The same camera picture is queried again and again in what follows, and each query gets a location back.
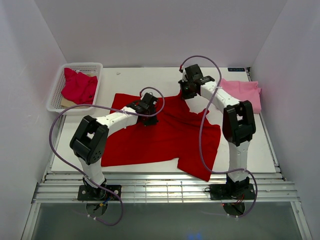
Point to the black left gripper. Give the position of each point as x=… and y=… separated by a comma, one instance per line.
x=151, y=122

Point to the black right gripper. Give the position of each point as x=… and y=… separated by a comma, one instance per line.
x=185, y=96

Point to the red t shirt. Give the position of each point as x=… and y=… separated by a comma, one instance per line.
x=179, y=133

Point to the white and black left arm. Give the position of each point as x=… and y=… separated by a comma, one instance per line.
x=90, y=139

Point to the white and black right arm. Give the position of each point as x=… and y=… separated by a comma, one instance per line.
x=238, y=128

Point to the blue label on table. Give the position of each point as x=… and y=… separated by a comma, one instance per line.
x=236, y=69

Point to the folded pink t shirt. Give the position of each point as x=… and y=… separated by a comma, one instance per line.
x=244, y=91

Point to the crimson shirt in basket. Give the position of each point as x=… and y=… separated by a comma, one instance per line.
x=79, y=88

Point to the beige cloth in basket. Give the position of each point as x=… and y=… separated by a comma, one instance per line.
x=64, y=103

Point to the white plastic basket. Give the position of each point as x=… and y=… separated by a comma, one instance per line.
x=55, y=96

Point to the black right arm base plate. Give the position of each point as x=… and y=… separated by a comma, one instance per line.
x=225, y=192

